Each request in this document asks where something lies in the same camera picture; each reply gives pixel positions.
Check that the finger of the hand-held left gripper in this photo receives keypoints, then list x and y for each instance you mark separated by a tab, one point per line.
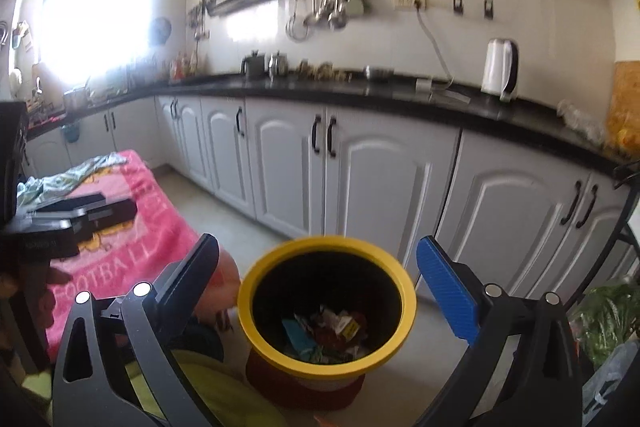
75	203
110	213

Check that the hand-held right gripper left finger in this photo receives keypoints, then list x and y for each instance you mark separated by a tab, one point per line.
200	267

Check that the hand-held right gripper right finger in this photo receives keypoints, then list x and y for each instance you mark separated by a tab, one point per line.
450	297

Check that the heap of mixed wrappers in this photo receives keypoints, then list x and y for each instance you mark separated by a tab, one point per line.
345	332

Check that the blue knit cloth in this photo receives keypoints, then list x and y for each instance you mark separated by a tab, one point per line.
296	332

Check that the yellow trash bin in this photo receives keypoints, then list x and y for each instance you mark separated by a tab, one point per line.
327	243

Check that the person's left hand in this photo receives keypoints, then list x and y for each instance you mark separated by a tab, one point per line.
57	278

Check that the light blue-green cloth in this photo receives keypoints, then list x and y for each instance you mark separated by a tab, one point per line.
65	179

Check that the pink printed blanket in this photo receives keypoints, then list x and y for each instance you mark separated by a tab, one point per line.
150	227

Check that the teal hanging bag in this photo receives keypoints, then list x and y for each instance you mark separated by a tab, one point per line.
71	133

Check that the steel cooking pot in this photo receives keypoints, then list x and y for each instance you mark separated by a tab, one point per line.
75	101

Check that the white base cabinets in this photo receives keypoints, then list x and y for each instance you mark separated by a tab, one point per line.
390	187

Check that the person's yellow-green clothing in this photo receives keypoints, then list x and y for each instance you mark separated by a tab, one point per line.
225	392

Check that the green leafy vegetables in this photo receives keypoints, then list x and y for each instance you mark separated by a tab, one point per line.
607	317

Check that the cluster of seasoning bottles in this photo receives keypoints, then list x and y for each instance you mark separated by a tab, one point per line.
182	68

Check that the bright window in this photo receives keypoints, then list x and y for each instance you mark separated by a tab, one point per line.
95	7

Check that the grey-blue plastic bag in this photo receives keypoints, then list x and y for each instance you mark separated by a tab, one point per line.
615	387

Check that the black kitchen countertop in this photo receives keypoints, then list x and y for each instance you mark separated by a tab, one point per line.
400	99

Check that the dark green pot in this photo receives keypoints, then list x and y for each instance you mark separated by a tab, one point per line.
254	66

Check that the small hanging kitchen tools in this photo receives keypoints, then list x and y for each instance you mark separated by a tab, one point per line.
197	21

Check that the steel teapot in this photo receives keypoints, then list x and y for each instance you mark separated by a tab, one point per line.
278	66

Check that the clear plastic bag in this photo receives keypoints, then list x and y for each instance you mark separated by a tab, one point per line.
580	122

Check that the pile of brown dried food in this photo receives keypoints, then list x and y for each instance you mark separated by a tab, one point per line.
325	72

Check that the white electric kettle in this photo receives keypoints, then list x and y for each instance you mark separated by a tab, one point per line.
497	67

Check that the wooden cutting board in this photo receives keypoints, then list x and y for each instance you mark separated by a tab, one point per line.
625	107

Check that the blue round wall plate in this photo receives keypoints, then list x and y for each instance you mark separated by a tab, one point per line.
162	30

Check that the beige wall socket strip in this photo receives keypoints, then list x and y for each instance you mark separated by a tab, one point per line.
410	2

